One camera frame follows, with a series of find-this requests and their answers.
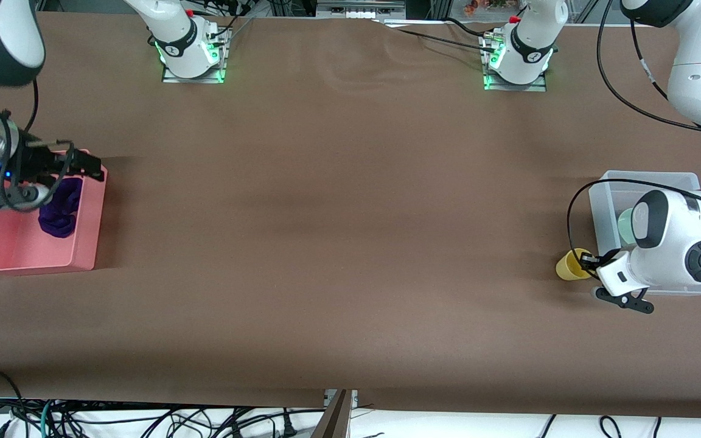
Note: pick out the metal post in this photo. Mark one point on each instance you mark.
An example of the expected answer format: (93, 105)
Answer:
(335, 423)

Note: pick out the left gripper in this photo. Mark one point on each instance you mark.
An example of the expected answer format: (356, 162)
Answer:
(589, 263)

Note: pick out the metal base plate right arm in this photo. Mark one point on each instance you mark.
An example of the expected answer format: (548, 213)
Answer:
(195, 78)

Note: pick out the white power strip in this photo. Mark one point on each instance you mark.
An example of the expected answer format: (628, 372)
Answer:
(359, 11)

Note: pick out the pink plastic bin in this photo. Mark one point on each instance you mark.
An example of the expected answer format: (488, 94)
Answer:
(16, 249)

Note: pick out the white metal bracket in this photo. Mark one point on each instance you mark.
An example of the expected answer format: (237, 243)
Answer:
(353, 396)

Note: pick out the purple cloth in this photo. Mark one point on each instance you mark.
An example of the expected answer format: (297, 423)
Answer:
(58, 222)

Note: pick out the metal base plate left arm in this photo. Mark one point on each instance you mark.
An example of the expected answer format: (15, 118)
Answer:
(539, 86)

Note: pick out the orange background object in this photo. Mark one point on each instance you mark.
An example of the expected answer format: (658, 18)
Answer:
(487, 6)

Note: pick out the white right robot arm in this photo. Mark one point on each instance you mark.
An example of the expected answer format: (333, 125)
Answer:
(174, 36)

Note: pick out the translucent plastic bin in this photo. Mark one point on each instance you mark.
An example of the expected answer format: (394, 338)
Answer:
(603, 213)

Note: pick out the yellow cup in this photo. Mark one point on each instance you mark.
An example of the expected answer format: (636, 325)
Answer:
(568, 266)

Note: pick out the pale green bowl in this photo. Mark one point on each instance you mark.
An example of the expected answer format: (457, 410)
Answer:
(625, 225)

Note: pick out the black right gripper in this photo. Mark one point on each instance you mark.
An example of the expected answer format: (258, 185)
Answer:
(33, 165)

